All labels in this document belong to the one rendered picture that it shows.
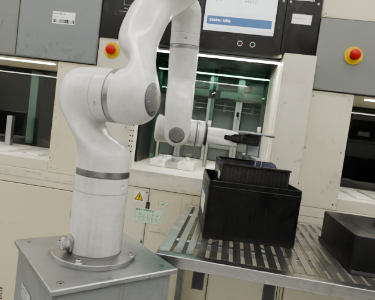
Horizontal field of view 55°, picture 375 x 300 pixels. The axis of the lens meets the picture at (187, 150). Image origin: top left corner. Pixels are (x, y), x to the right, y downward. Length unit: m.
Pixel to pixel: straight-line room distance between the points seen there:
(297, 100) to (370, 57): 0.32
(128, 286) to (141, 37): 0.54
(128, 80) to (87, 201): 0.27
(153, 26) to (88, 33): 0.77
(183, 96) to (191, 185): 0.53
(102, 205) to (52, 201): 0.91
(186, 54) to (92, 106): 0.42
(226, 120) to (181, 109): 1.34
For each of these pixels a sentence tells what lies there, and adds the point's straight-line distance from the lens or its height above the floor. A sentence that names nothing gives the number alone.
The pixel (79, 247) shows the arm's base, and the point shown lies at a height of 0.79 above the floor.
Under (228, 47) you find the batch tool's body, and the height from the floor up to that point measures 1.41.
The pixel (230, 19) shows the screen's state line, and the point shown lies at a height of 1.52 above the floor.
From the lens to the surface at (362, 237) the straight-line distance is 1.03.
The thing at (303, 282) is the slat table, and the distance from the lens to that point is 0.93.
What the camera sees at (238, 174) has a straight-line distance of 1.08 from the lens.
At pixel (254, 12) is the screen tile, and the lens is 1.54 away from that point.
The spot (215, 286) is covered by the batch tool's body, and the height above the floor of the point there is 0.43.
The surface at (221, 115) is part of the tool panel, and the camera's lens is 2.37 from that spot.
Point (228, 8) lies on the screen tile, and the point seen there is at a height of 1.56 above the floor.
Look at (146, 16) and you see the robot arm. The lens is 0.89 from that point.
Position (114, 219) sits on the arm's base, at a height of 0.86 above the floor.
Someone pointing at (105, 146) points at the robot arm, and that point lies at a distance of 0.79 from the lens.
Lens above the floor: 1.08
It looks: 4 degrees down
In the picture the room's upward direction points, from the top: 7 degrees clockwise
